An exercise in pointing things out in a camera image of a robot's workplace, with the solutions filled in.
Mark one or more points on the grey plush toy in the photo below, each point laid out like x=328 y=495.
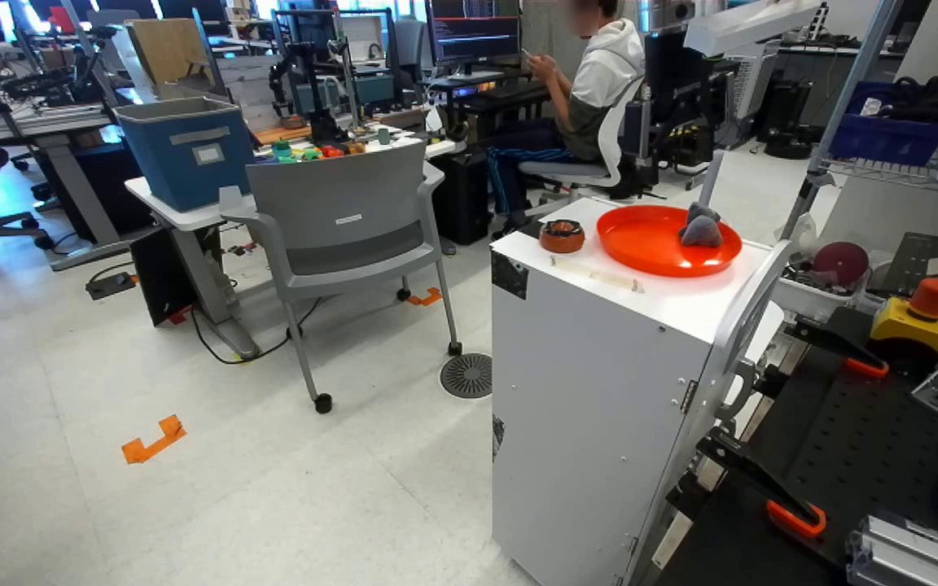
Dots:
x=701 y=230

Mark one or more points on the white toy kitchen cabinet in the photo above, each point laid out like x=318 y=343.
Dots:
x=587 y=410

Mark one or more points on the orange round plate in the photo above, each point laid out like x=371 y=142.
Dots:
x=648 y=245

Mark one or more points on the grey metal plate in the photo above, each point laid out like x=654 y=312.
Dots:
x=920 y=261

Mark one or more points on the grey round floor base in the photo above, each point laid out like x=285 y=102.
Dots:
x=465 y=376

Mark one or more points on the black computer tower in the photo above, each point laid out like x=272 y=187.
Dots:
x=461 y=200

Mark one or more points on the brown small bowl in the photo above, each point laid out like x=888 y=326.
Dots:
x=560 y=235

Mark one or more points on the light office swivel chair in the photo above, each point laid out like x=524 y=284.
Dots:
x=571 y=173

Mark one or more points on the grey four legged chair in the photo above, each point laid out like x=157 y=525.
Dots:
x=340 y=207

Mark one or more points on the dark computer monitor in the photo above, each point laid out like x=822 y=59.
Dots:
x=471 y=37

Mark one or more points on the seated person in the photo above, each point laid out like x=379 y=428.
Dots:
x=603 y=77

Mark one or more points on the grey curved kitchen panel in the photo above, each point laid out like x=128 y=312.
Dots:
x=750 y=315

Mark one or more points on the white work table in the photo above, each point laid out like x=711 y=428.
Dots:
x=176 y=217

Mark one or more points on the blue storage bin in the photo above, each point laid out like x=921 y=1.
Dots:
x=187 y=152

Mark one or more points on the black floor box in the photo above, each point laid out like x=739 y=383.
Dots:
x=112 y=284

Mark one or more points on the dark red round object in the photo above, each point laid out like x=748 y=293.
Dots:
x=841 y=264

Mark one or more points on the brown cardboard box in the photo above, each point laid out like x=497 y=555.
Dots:
x=170 y=52

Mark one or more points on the black perforated robot table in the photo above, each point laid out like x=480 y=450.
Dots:
x=869 y=456

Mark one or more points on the yellow emergency stop box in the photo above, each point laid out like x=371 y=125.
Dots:
x=915 y=319

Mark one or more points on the blue plastic crate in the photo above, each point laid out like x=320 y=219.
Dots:
x=893 y=135

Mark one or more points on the grey office desk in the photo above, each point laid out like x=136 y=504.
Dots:
x=13 y=127

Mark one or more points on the aluminium extrusion bar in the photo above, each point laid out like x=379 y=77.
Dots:
x=911 y=555

